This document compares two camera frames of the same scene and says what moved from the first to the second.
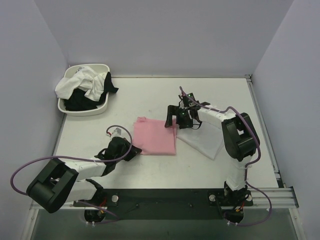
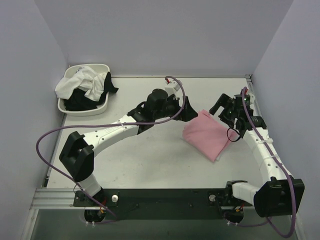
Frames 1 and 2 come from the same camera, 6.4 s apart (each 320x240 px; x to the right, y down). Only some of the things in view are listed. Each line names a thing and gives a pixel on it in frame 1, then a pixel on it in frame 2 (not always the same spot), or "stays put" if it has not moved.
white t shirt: (208, 138) → (218, 157)
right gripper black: (178, 115) → (227, 111)
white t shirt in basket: (85, 79) stays put
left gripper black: (127, 151) → (182, 109)
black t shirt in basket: (78, 101) stays put
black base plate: (165, 204) stays put
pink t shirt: (152, 137) → (209, 134)
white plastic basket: (70, 70) stays put
